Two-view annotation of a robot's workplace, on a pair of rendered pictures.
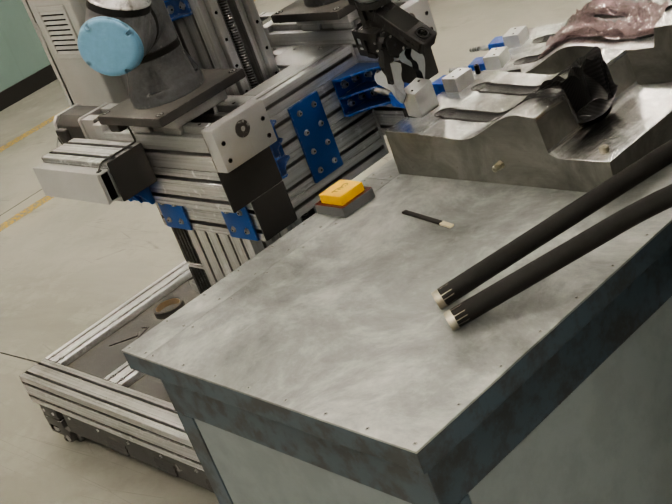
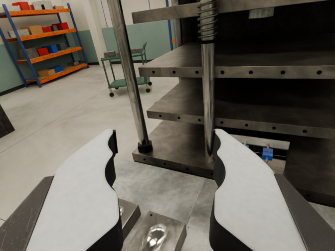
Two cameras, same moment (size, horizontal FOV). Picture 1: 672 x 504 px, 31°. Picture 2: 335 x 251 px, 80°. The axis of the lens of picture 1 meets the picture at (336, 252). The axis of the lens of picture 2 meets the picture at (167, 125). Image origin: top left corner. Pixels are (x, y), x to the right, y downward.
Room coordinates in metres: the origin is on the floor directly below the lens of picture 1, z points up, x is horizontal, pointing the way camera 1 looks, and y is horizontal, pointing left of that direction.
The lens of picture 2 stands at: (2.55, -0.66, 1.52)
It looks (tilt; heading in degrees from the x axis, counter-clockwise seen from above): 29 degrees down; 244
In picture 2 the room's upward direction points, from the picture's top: 8 degrees counter-clockwise
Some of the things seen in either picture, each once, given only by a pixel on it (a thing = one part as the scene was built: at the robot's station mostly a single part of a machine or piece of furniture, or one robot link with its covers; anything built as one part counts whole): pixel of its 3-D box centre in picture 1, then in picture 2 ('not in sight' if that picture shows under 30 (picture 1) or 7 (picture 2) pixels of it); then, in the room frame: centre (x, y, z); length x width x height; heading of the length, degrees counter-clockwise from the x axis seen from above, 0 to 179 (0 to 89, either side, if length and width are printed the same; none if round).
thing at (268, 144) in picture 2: not in sight; (259, 127); (1.64, -1.31, 0.87); 0.50 x 0.27 x 0.17; 35
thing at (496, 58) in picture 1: (477, 67); not in sight; (2.38, -0.41, 0.85); 0.13 x 0.05 x 0.05; 52
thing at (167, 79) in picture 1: (159, 69); not in sight; (2.36, 0.20, 1.09); 0.15 x 0.15 x 0.10
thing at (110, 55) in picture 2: not in sight; (128, 69); (1.13, -5.14, 0.50); 0.98 x 0.55 x 1.01; 149
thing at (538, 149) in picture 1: (534, 114); not in sight; (1.99, -0.41, 0.87); 0.50 x 0.26 x 0.14; 35
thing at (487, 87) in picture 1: (523, 86); not in sight; (2.01, -0.41, 0.92); 0.35 x 0.16 x 0.09; 35
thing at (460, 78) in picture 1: (442, 85); not in sight; (2.24, -0.31, 0.89); 0.13 x 0.05 x 0.05; 34
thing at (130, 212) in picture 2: not in sight; (114, 221); (2.55, -1.25, 0.83); 0.17 x 0.13 x 0.06; 35
